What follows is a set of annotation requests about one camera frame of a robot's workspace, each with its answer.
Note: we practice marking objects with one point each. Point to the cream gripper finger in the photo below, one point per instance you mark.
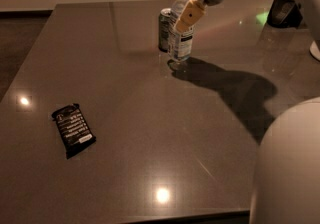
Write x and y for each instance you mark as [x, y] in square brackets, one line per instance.
[192, 12]

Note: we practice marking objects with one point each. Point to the clear blue plastic water bottle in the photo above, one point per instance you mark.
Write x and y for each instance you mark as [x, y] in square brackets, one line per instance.
[180, 39]

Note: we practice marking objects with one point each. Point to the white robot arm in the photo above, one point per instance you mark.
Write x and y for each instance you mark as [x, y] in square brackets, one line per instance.
[286, 183]

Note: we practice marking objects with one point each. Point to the green soda can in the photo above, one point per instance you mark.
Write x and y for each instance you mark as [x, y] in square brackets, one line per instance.
[163, 29]

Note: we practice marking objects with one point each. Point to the black bag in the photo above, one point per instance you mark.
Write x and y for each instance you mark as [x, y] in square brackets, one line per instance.
[284, 14]

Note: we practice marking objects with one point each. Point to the black snack bar wrapper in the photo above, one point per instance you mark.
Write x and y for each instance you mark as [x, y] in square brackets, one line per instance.
[73, 129]

